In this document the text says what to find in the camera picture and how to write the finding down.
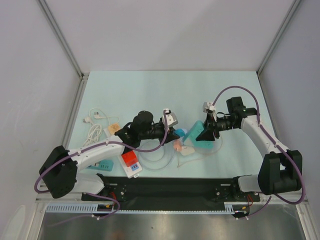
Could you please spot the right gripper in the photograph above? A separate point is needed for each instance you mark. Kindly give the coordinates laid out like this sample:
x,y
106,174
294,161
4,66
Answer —
x,y
211,127

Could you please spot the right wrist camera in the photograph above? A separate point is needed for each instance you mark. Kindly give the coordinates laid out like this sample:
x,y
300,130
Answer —
x,y
209,108

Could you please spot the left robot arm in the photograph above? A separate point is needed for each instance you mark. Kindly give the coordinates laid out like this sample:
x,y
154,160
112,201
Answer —
x,y
61,172

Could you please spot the pink charger plug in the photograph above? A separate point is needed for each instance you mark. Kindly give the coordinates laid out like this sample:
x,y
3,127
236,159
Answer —
x,y
177,145

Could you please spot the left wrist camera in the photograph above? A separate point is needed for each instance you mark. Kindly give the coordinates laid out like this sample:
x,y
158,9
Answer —
x,y
169,117

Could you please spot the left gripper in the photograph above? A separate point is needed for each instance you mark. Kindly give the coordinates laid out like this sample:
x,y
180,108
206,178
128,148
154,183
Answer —
x,y
170,135

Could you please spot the white square charger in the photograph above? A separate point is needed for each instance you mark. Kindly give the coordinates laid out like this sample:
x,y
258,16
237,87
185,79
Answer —
x,y
187,150

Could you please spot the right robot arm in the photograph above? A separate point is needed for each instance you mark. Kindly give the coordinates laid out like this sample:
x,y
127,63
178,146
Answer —
x,y
280,168

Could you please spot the aluminium frame rail right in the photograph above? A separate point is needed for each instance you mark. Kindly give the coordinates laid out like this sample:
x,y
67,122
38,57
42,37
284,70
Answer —
x,y
289,16

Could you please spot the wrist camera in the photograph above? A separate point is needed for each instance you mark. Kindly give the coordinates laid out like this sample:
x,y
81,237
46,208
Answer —
x,y
169,117
209,108

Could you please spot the blue square plug adapter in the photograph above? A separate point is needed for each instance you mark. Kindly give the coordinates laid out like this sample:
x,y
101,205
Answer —
x,y
181,132

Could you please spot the white slotted cable duct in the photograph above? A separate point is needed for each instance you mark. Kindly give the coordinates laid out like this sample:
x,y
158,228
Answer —
x,y
80,208

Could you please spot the aluminium frame rail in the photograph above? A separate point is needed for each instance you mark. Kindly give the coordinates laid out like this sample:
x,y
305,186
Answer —
x,y
289,16
52,22

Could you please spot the wooden tan plug adapter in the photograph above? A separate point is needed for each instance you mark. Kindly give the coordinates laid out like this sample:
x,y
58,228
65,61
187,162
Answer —
x,y
113,128

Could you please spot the red cube adapter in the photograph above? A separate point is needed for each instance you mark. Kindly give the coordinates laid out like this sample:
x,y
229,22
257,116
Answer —
x,y
129,158

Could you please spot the teal triangular power strip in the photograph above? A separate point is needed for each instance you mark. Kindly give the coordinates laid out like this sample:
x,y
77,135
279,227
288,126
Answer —
x,y
189,138

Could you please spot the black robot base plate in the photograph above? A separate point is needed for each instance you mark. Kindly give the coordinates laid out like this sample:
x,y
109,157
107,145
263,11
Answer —
x,y
172,194

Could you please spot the teal rectangular power strip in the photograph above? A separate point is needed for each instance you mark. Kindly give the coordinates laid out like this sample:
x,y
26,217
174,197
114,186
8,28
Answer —
x,y
104,165

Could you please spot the aluminium frame rail left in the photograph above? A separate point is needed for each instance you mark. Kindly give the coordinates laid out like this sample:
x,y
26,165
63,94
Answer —
x,y
52,22

